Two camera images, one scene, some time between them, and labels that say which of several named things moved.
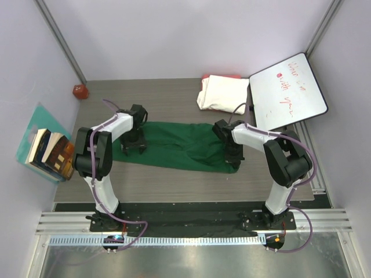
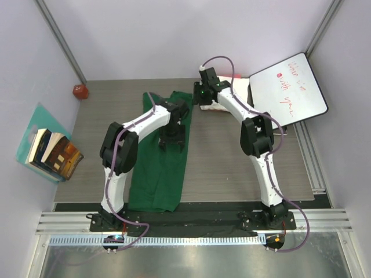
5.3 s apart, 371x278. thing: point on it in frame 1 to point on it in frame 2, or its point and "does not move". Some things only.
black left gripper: [139, 144] to [179, 139]
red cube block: [80, 91] does not move
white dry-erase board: [286, 93] does not move
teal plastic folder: [42, 119] does not move
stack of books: [53, 154] does not move
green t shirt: [180, 144] to [157, 178]
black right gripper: [235, 160] to [197, 86]
